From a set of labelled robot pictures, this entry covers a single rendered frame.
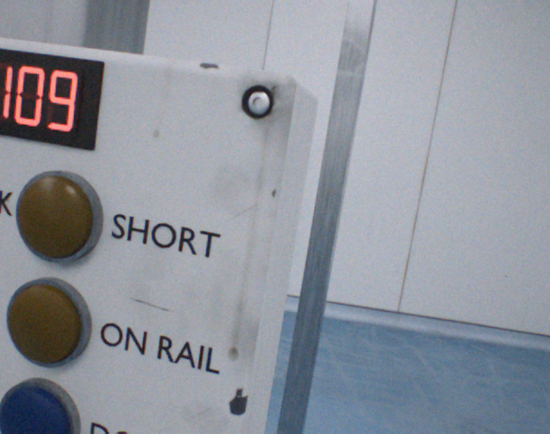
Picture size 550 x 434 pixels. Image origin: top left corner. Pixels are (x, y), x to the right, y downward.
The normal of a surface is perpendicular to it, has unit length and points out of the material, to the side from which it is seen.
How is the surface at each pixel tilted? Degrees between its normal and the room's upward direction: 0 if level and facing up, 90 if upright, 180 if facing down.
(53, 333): 91
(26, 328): 91
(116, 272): 90
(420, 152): 90
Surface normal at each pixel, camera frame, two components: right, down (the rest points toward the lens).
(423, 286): -0.04, 0.13
